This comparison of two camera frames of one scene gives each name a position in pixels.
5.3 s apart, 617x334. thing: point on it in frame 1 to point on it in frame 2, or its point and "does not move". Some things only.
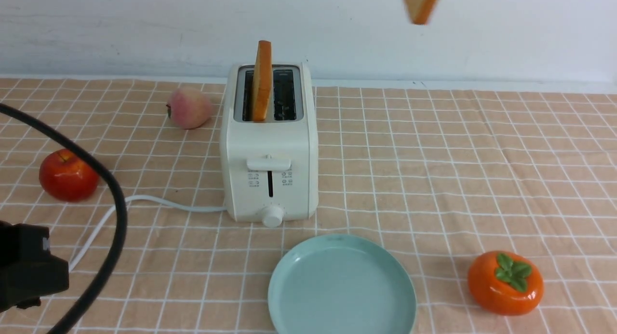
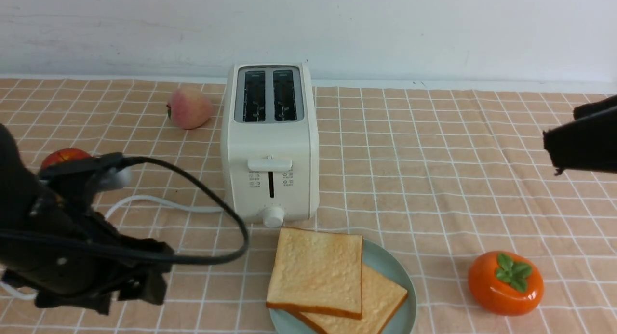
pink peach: (189, 108) does not move
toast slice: (420, 2) to (381, 299)
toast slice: (262, 102) to (317, 271)
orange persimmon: (504, 283) does not move
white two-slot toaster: (271, 168) does not move
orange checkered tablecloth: (441, 178) does not move
